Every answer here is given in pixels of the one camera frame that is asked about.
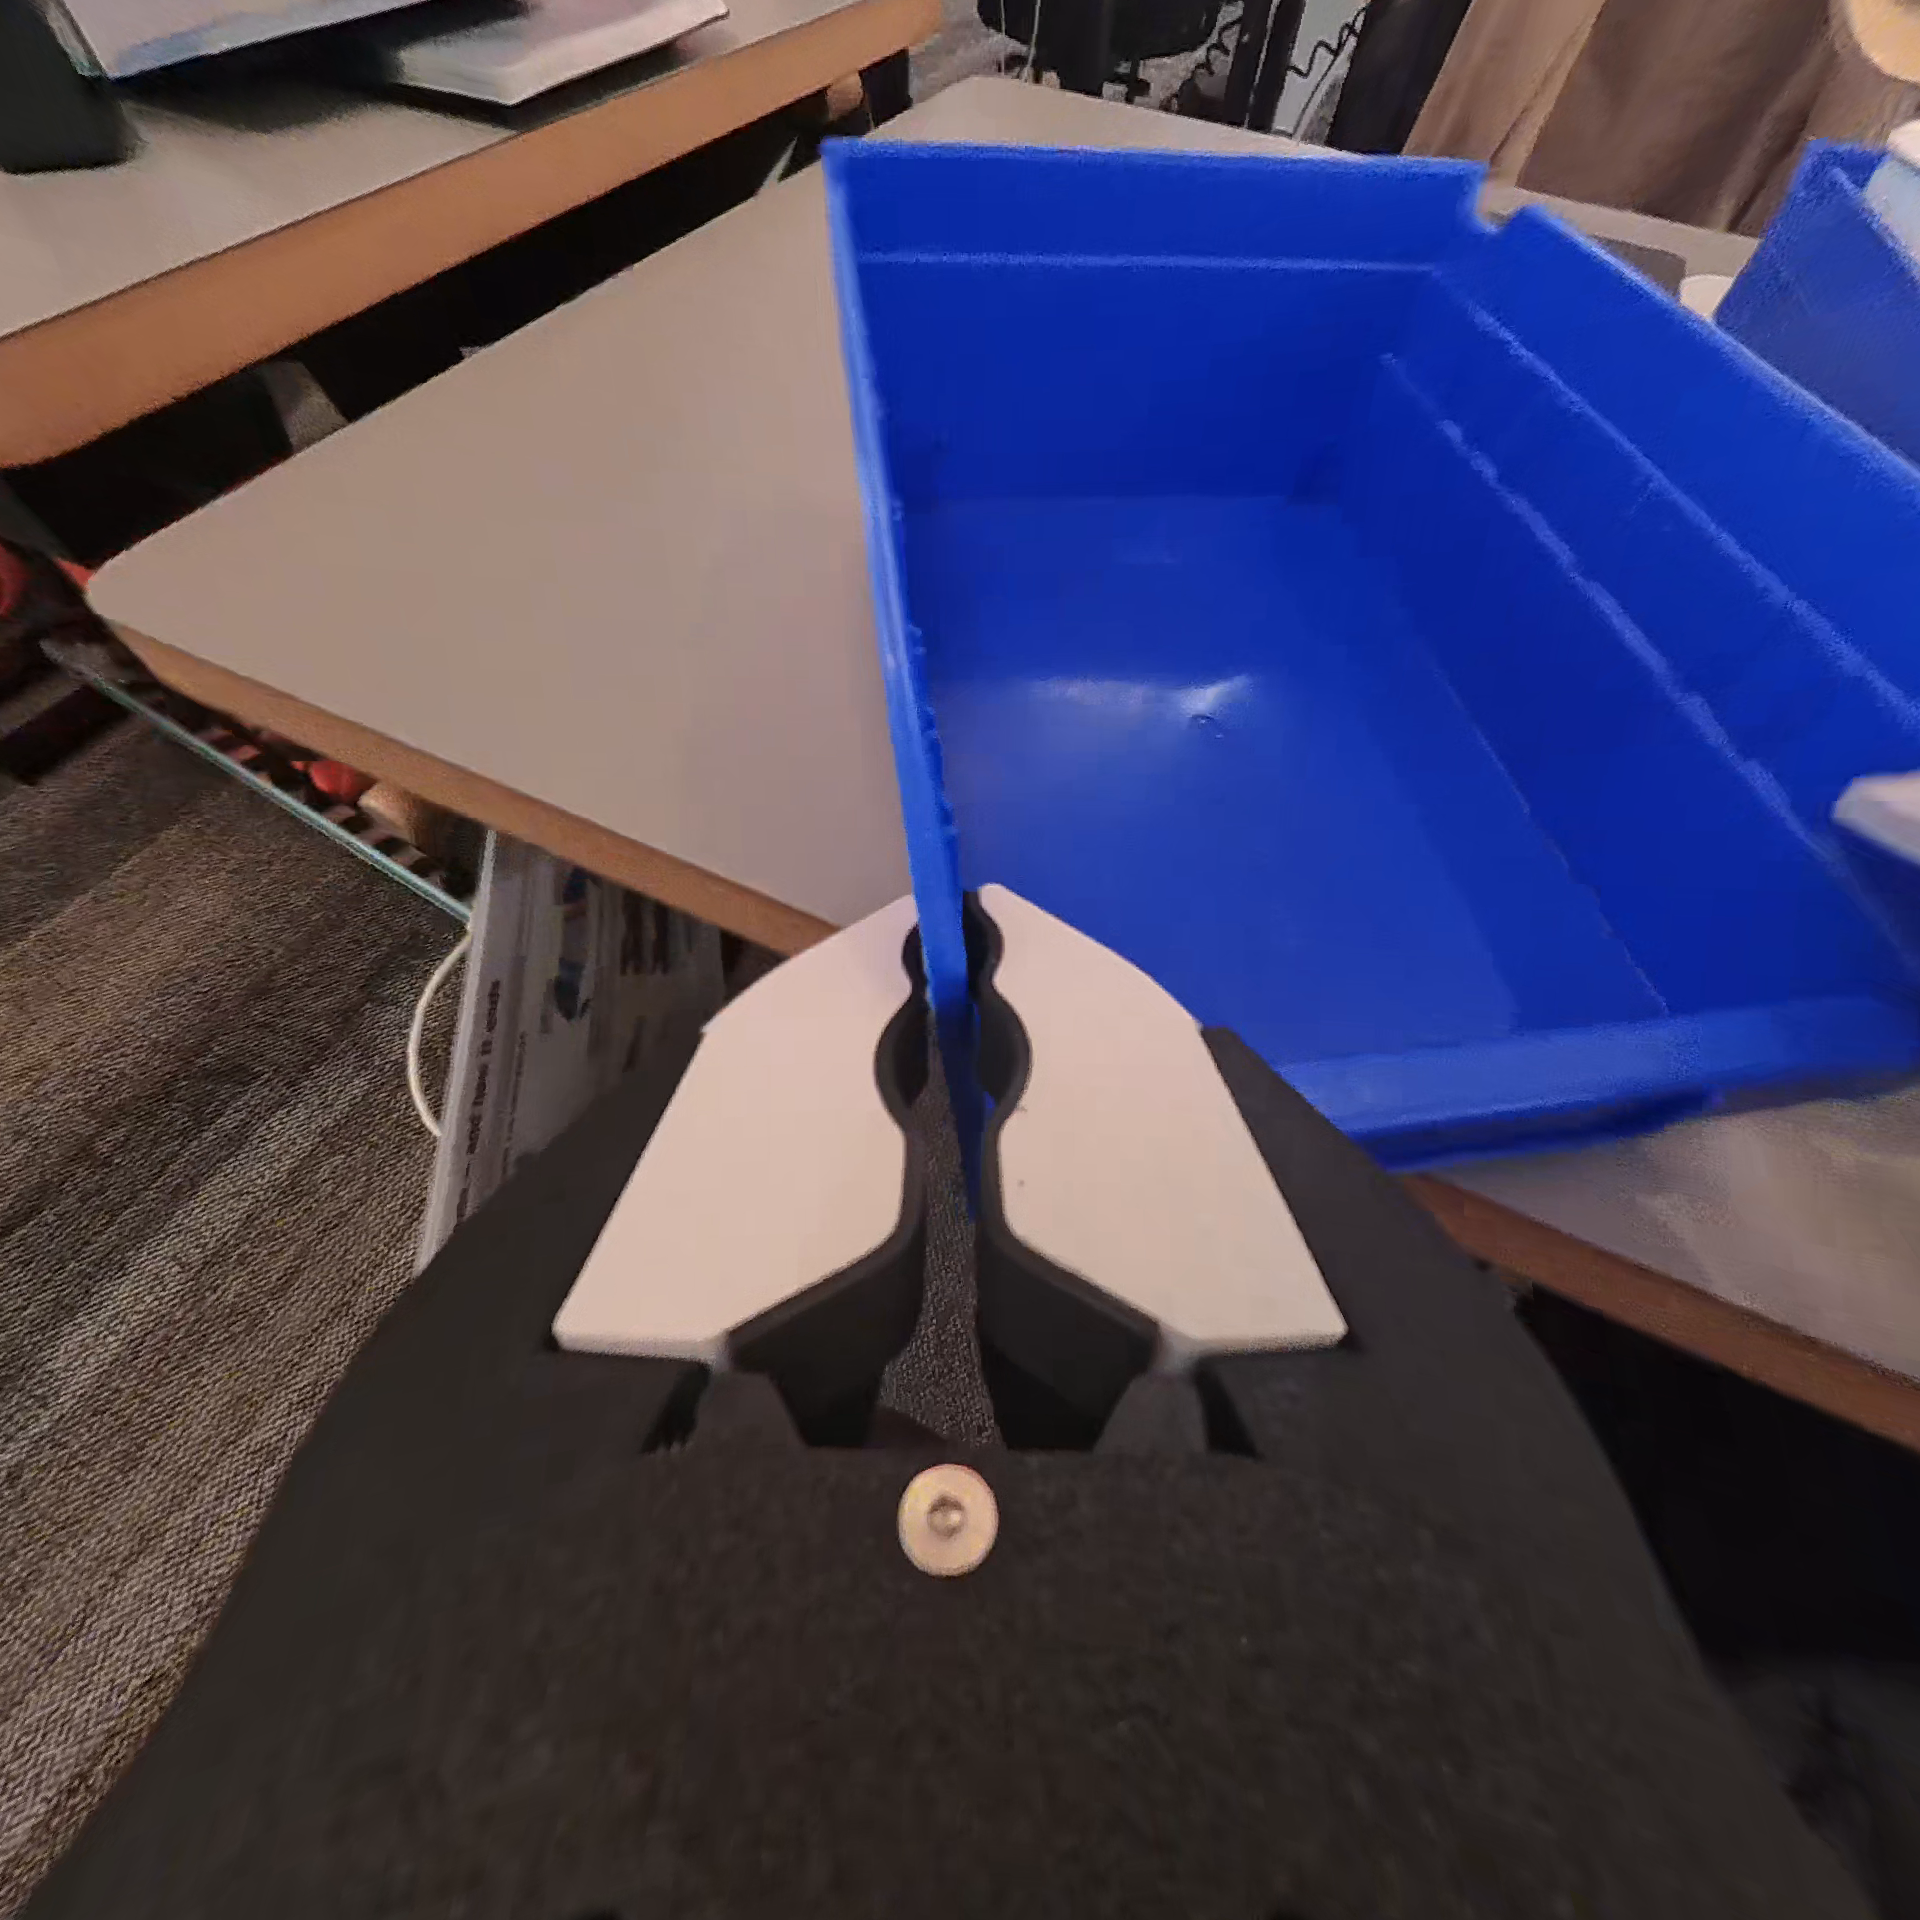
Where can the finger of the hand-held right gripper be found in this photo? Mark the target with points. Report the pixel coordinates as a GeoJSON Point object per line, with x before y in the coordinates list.
{"type": "Point", "coordinates": [1894, 819]}

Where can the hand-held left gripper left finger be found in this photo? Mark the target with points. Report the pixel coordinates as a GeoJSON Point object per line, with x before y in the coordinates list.
{"type": "Point", "coordinates": [734, 1185]}

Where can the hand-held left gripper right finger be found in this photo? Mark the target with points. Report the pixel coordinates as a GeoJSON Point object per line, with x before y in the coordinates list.
{"type": "Point", "coordinates": [1155, 1185]}

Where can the blue plastic bin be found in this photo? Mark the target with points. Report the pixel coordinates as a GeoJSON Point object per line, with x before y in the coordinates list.
{"type": "Point", "coordinates": [1276, 749]}
{"type": "Point", "coordinates": [1829, 299]}

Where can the small printed paper sheet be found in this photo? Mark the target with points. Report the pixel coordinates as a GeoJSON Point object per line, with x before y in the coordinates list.
{"type": "Point", "coordinates": [556, 1019]}

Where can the tan cardboard box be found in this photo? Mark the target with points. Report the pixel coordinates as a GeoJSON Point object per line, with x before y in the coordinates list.
{"type": "Point", "coordinates": [1652, 105]}

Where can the wooden document board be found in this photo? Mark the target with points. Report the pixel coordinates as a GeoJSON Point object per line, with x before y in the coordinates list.
{"type": "Point", "coordinates": [1894, 24]}

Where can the grey table with wooden edge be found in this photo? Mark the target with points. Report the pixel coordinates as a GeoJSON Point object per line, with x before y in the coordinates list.
{"type": "Point", "coordinates": [301, 241]}

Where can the grey laptop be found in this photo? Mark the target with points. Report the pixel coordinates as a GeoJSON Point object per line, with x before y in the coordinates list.
{"type": "Point", "coordinates": [525, 43]}

